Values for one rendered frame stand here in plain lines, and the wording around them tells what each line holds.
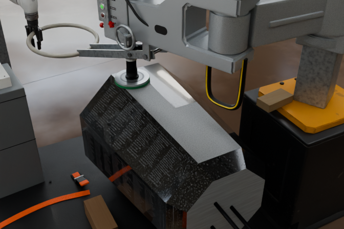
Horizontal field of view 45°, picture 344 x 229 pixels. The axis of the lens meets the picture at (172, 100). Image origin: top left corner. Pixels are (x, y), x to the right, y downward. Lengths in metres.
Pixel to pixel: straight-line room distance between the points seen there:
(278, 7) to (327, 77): 0.61
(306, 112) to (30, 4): 1.88
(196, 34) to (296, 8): 0.49
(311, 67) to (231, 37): 0.68
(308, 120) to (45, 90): 2.69
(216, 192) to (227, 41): 0.71
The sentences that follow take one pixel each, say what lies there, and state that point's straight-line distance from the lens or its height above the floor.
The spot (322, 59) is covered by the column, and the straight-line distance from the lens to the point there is 2.41.
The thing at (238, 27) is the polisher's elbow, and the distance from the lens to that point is 1.91.
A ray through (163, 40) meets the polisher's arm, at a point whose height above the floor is 1.23.
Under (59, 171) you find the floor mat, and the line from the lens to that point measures 3.23.
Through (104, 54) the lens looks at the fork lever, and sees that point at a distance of 2.60.
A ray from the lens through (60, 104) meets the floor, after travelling 4.01.
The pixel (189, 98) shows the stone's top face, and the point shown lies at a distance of 2.41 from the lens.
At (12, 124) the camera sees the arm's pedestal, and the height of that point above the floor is 0.56.
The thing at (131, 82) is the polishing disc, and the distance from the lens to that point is 2.52.
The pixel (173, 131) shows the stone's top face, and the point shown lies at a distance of 2.14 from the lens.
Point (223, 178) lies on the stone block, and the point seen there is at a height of 0.76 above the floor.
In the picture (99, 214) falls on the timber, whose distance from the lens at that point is 2.70.
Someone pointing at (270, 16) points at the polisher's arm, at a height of 1.41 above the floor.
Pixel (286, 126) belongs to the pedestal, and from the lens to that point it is 2.41.
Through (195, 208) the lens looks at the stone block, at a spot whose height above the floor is 0.64.
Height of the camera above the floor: 2.11
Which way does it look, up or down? 32 degrees down
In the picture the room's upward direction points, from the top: straight up
